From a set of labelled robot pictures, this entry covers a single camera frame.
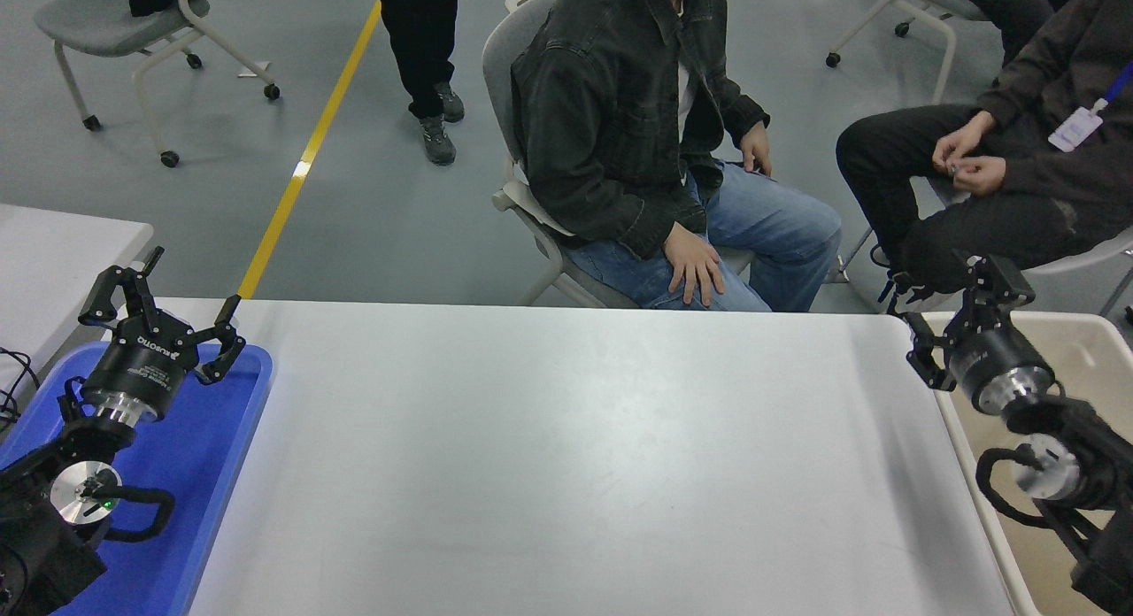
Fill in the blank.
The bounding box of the person's right hand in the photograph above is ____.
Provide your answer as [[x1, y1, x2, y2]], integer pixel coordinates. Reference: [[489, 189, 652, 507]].
[[931, 112, 998, 174], [663, 223, 726, 308]]

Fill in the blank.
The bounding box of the black cable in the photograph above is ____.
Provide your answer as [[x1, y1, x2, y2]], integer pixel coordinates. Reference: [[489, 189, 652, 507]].
[[0, 349, 39, 431]]

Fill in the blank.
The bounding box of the white side table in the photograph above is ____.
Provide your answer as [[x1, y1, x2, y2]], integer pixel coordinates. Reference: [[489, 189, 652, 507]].
[[0, 204, 154, 396]]

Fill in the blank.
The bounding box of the blue plastic tray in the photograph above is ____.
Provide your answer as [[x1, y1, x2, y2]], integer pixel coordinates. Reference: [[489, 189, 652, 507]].
[[0, 340, 273, 616]]

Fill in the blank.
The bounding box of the white chair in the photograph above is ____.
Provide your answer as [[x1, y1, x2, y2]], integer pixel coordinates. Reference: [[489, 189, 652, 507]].
[[836, 178, 1133, 323]]

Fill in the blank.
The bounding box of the large pale bin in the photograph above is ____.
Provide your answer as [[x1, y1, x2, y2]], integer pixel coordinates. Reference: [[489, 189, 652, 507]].
[[921, 312, 1133, 616]]

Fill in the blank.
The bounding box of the white badge blue lanyard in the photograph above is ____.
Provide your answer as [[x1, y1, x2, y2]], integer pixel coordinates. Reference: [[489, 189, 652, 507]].
[[1048, 60, 1133, 153]]

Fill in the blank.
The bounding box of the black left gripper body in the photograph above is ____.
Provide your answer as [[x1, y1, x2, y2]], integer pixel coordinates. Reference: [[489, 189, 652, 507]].
[[83, 313, 199, 413]]

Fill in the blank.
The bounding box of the person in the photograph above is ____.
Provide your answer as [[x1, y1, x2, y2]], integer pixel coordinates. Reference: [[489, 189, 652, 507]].
[[511, 0, 843, 313], [929, 0, 1090, 68], [368, 0, 466, 166], [835, 0, 1133, 312]]

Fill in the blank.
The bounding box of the person's left hand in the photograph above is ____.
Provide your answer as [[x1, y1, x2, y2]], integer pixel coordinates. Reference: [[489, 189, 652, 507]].
[[740, 122, 773, 178], [949, 156, 1007, 197]]

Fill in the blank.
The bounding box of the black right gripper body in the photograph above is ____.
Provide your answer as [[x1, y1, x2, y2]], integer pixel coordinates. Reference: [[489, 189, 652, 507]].
[[943, 320, 1054, 413]]

